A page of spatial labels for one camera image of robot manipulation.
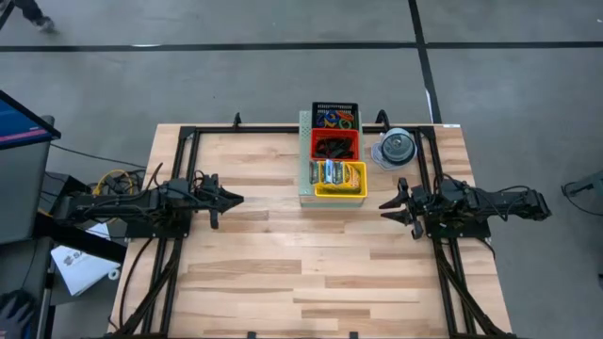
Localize white printed paper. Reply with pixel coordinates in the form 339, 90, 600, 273
50, 244, 122, 297

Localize yellow cable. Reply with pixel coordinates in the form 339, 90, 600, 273
91, 168, 137, 197

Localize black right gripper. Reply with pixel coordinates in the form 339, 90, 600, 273
378, 177, 456, 228

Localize person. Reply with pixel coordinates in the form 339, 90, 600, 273
9, 0, 58, 35

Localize person's hand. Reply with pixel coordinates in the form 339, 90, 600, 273
0, 289, 37, 339

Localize green perforated metal shelf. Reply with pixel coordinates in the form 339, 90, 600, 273
297, 110, 368, 210

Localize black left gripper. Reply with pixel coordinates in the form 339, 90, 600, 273
188, 172, 245, 218

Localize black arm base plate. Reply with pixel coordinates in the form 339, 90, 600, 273
124, 202, 193, 240
421, 201, 492, 240

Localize clear disc spindle case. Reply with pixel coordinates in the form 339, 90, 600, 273
370, 126, 418, 170

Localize blue green card package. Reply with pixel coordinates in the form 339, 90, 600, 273
323, 159, 347, 186

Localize black aluminium table frame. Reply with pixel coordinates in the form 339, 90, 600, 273
107, 122, 515, 339

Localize computer monitor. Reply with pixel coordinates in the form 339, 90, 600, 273
0, 89, 62, 152

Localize red plastic basket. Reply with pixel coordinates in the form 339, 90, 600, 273
309, 128, 362, 163

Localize black plastic basket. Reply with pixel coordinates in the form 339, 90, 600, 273
310, 102, 360, 132

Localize grey side desk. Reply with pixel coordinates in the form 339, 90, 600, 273
0, 115, 128, 339

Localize yellow plastic basket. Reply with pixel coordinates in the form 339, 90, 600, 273
312, 160, 369, 200

